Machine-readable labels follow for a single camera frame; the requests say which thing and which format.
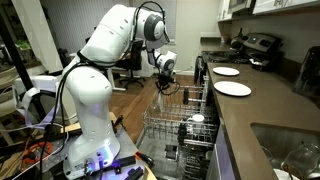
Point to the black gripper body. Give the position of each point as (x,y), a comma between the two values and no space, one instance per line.
(165,81)

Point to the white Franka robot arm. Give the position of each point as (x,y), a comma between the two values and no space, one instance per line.
(96,83)

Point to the black tumbler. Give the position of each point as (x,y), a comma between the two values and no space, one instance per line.
(185,96)

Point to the black office chair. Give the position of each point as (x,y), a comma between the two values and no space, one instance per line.
(133,63)

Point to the white mug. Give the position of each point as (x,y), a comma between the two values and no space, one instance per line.
(198,118)

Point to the wooden desk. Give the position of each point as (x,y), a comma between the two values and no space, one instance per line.
(111,78)

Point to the black cup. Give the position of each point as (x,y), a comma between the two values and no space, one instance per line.
(182,133)

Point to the orange black clamp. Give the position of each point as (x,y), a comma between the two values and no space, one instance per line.
(118,123)

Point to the grey dishwasher door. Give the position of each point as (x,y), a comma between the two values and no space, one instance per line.
(156,150)

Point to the metal robot table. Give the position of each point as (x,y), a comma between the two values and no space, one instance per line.
(133,143)

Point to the orange black tool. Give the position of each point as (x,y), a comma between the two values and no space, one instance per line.
(145,158)

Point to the dark kettle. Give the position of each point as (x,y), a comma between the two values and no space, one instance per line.
(237,41)

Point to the lower dishwasher rack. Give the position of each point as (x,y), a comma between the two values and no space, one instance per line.
(200,160)

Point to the black blocks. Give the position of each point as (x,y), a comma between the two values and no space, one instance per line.
(128,166)

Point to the white lower cabinet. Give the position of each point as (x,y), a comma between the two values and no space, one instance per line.
(221,156)

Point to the light wooden board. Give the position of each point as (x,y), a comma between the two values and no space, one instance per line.
(71,126)

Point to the white box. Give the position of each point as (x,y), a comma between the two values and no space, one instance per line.
(40,83)

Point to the steel kitchen sink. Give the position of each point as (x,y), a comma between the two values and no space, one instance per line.
(283,140)

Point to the white upper cabinets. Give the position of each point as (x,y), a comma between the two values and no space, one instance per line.
(283,5)

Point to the green house plant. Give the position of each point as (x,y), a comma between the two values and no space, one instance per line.
(23,46)

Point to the black tripod pole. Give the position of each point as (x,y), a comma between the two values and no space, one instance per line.
(16,66)

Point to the white dish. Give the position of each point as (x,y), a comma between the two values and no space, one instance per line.
(283,175)

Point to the clear glass pitcher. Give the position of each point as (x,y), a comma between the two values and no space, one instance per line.
(301,160)

